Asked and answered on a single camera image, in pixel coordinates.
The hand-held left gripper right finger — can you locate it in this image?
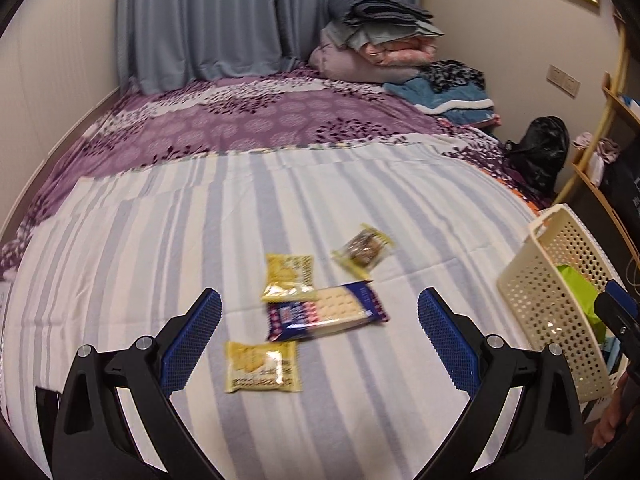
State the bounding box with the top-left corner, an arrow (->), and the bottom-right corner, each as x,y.
417,287 -> 586,480

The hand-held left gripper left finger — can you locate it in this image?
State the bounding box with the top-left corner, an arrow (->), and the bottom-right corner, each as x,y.
51,288 -> 223,480

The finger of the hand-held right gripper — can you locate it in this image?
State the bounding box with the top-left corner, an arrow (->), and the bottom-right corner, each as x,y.
594,280 -> 640,358

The bright green snack packet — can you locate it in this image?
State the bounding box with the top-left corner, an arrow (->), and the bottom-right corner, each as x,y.
556,263 -> 608,328

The small pale yellow snack packet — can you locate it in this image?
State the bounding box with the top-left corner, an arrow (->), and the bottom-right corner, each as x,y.
224,340 -> 302,394

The cream perforated plastic basket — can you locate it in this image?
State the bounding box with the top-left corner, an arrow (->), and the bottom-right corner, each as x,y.
497,203 -> 626,404

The small golden yellow snack packet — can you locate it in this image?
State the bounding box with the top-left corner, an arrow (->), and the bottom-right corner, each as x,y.
260,253 -> 317,304

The small clear yellow-edged snack packet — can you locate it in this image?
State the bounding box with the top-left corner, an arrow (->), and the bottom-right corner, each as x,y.
331,223 -> 396,279

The navy cracker packet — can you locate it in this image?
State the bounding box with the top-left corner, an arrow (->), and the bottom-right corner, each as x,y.
266,280 -> 391,343

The person's right hand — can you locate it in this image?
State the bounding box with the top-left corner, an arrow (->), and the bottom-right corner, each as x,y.
591,370 -> 640,450

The black shopping bag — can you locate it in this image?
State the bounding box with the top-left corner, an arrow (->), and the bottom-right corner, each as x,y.
597,150 -> 640,241

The striped blanket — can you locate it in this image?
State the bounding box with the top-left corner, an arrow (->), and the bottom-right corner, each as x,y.
0,137 -> 601,480

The pink cloth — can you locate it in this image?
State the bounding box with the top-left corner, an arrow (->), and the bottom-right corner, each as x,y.
572,132 -> 621,166

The black plastic bag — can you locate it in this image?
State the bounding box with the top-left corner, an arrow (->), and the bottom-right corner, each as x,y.
502,116 -> 571,196

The bamboo shelf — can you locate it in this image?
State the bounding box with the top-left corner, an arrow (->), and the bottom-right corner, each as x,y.
552,5 -> 640,311

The purple floral bedsheet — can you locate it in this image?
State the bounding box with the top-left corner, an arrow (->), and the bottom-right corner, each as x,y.
0,62 -> 541,281

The blue fleece blanket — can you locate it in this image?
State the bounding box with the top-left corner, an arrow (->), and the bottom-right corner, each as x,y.
382,77 -> 498,126

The leopard print cloth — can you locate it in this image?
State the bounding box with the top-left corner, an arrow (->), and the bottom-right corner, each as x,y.
417,60 -> 487,93

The pink floral folded quilt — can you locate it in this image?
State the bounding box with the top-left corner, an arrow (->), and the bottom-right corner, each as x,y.
360,40 -> 438,67

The white wardrobe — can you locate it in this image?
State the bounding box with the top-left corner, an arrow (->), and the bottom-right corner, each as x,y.
0,0 -> 123,221

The mauve folded quilt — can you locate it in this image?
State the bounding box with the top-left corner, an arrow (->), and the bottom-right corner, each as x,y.
307,42 -> 431,83

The grey green folded sheet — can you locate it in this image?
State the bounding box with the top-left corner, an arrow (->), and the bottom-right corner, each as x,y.
325,22 -> 446,51

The blue grey curtain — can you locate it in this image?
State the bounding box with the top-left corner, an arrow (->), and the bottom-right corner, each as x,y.
117,0 -> 426,95

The dark grey folded blanket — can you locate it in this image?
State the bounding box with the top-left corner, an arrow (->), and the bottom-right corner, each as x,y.
327,0 -> 436,28

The beige wall switch plate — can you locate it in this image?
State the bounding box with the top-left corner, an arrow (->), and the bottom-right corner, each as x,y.
547,64 -> 581,98

